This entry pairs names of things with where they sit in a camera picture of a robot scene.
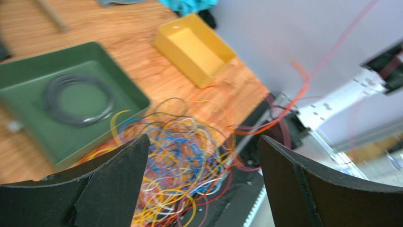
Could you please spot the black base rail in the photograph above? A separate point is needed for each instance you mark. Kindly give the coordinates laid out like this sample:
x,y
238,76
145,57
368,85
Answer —
x,y
230,206

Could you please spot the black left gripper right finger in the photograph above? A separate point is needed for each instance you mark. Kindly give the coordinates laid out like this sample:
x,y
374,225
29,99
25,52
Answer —
x,y
305,193

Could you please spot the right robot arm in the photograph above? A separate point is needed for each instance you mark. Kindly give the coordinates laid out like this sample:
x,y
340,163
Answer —
x,y
381,73

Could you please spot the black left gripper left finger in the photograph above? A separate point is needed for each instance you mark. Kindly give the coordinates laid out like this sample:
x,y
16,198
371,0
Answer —
x,y
102,192

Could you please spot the yellow plastic tray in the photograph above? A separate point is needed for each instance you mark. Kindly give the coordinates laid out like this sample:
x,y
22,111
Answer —
x,y
194,49

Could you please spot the green metal tray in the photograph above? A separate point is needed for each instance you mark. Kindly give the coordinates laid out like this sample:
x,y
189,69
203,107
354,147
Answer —
x,y
67,98

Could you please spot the cyan crumpled cloth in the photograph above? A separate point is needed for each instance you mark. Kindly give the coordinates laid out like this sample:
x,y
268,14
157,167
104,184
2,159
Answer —
x,y
186,7

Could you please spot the grey crumpled cloth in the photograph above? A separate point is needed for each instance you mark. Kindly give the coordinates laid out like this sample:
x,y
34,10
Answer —
x,y
108,3

